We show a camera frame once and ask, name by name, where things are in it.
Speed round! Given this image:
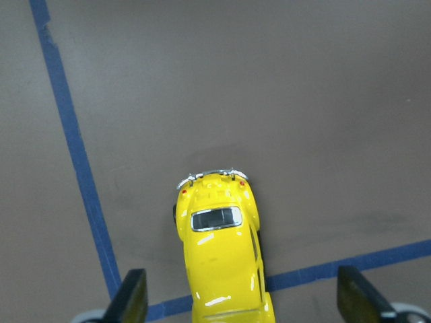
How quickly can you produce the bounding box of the yellow beetle toy car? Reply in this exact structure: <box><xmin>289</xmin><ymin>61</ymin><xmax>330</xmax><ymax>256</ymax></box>
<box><xmin>174</xmin><ymin>169</ymin><xmax>275</xmax><ymax>322</ymax></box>

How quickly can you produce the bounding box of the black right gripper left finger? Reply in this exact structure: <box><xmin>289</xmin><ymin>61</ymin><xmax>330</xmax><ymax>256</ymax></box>
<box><xmin>102</xmin><ymin>268</ymin><xmax>148</xmax><ymax>323</ymax></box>

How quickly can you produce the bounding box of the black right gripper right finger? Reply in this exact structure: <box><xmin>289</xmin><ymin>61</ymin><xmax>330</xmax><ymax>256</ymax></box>
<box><xmin>337</xmin><ymin>266</ymin><xmax>397</xmax><ymax>323</ymax></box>

